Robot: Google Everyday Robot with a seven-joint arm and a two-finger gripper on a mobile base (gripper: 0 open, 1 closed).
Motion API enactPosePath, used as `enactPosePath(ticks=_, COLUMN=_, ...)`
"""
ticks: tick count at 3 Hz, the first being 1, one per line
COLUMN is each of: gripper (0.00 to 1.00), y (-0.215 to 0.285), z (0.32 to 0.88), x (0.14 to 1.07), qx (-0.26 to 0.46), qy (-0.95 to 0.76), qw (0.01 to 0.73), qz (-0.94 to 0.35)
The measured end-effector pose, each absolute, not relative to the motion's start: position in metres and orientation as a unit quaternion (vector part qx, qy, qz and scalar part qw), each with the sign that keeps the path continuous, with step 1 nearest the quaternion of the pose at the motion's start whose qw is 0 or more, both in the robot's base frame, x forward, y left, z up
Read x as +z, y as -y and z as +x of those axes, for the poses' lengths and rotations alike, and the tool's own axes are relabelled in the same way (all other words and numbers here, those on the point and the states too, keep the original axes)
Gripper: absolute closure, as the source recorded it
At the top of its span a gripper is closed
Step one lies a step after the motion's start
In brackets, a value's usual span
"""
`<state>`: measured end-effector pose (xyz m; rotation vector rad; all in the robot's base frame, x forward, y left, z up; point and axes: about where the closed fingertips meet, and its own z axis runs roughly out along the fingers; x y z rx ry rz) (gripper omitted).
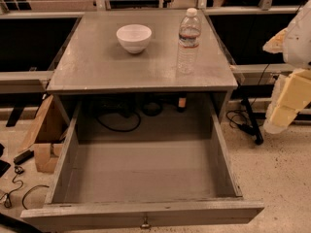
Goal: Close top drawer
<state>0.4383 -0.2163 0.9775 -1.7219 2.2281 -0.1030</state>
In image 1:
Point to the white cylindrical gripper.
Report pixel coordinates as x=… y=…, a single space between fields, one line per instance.
x=298 y=44

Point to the grey top drawer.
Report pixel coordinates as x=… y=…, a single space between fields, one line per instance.
x=172 y=170

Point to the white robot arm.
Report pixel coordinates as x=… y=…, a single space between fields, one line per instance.
x=297 y=43

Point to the grey wooden drawer cabinet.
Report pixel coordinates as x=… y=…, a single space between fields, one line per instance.
x=95 y=62

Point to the clear plastic water bottle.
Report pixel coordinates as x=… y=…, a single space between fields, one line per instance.
x=189 y=33

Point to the black metal stand leg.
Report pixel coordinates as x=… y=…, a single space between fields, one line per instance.
x=254 y=127

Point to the white ceramic bowl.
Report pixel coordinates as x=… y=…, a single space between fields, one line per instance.
x=134 y=37

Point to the brown cardboard box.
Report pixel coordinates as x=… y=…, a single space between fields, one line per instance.
x=45 y=135

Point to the black base bar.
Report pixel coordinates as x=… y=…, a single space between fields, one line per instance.
x=16 y=225

